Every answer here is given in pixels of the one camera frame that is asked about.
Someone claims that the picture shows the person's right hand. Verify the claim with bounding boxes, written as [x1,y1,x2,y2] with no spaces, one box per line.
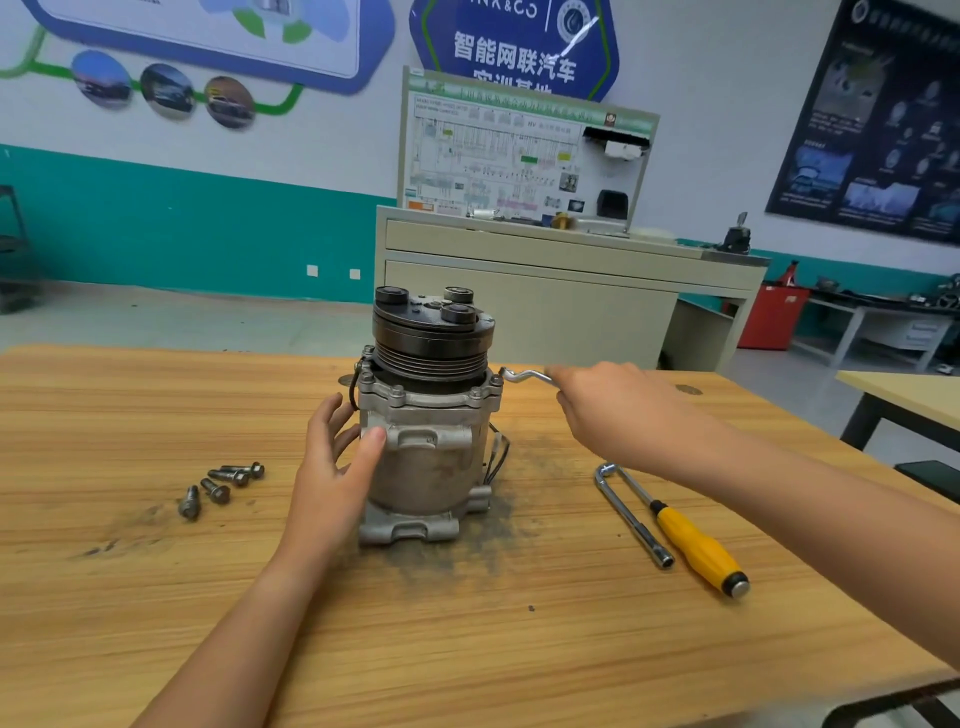
[546,360,722,485]

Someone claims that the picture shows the person's left hand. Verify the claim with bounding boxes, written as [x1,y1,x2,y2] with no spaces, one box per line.
[274,393,389,579]

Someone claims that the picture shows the grey metal compressor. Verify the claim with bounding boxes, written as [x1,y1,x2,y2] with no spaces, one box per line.
[351,285,512,548]

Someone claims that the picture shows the person's left forearm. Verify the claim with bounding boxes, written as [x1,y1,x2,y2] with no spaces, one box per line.
[132,547,332,728]

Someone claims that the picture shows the person's right forearm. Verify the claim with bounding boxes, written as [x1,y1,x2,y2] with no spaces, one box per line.
[682,405,960,669]

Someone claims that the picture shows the silver L-shaped socket wrench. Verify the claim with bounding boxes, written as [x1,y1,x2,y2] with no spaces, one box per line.
[594,460,677,572]

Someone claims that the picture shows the beige workbench cabinet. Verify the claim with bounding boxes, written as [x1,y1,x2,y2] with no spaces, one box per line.
[373,205,770,372]

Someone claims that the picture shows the red cabinet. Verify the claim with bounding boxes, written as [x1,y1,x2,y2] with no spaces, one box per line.
[738,280,813,351]

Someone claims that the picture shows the small black device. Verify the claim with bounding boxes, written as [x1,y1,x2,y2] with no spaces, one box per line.
[718,210,753,254]

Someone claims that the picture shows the wooden side table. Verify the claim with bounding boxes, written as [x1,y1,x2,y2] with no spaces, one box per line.
[837,369,960,452]

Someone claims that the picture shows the white wiring display board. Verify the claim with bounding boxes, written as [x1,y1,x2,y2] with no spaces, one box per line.
[397,66,660,231]

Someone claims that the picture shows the black bench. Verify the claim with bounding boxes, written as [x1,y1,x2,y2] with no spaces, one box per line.
[894,457,960,504]

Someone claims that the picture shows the grey metal shelf cart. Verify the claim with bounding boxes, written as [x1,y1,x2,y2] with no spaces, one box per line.
[0,184,39,314]

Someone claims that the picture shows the blue rounded infographic panel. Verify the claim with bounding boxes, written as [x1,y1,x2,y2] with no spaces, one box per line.
[19,0,398,96]

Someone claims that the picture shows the yellow handled screwdriver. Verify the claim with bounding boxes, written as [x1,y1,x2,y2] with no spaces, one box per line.
[607,462,752,602]

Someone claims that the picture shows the dark wall poster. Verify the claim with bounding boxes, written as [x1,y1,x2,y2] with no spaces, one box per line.
[766,0,960,246]

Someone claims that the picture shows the blue hexagon wall sign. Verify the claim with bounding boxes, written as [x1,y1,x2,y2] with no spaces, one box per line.
[408,0,621,102]

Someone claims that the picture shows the round photo wall decal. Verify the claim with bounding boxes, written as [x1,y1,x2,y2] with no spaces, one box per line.
[70,48,134,111]
[139,61,197,120]
[204,75,258,132]

